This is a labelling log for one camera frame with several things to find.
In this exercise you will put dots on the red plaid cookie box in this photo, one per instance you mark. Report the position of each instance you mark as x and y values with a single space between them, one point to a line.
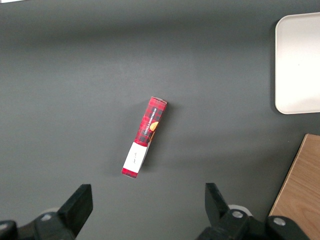
146 135

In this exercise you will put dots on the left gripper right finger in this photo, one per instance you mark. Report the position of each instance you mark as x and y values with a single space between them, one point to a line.
225 217

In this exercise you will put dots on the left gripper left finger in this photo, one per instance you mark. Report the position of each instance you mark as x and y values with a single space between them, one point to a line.
72 212

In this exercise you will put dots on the wooden drawer cabinet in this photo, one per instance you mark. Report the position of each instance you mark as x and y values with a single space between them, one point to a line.
300 190

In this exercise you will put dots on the beige plastic tray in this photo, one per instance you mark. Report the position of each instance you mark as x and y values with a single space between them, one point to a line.
298 62

